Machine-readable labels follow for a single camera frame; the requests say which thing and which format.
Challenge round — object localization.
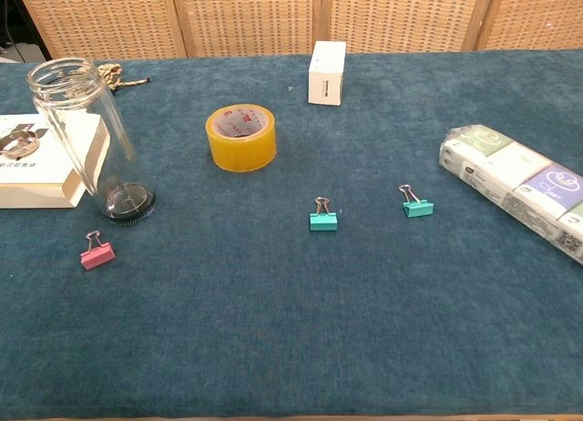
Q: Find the small upright white box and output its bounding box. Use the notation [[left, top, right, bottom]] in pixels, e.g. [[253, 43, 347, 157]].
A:
[[307, 40, 347, 107]]

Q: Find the blue-green fabric tablecloth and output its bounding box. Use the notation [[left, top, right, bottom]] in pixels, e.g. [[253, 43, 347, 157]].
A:
[[0, 49, 583, 420]]

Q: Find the knotted beige rope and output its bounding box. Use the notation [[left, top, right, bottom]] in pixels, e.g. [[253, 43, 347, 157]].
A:
[[97, 63, 152, 93]]

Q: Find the teal binder clip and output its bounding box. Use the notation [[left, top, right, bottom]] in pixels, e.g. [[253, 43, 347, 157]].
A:
[[397, 184, 435, 219], [309, 195, 339, 232]]

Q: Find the woven wicker screen panel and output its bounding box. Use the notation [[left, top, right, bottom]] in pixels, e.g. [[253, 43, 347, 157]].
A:
[[13, 0, 188, 61], [321, 0, 496, 55], [170, 0, 327, 58], [476, 0, 583, 52]]

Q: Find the flat white product box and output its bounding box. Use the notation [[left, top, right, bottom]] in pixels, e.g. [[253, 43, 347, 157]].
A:
[[0, 113, 111, 210]]

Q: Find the plastic-wrapped tissue multipack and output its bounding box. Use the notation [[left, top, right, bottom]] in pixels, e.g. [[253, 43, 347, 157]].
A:
[[438, 123, 583, 266]]

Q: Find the yellow packing tape roll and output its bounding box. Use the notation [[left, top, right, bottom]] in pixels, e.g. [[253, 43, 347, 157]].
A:
[[204, 103, 278, 172]]

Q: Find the clear glass jar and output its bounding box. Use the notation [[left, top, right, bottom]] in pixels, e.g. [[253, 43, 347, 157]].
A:
[[26, 57, 157, 225]]

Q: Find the pink binder clip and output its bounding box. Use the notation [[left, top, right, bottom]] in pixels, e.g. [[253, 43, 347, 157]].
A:
[[79, 231, 117, 272]]

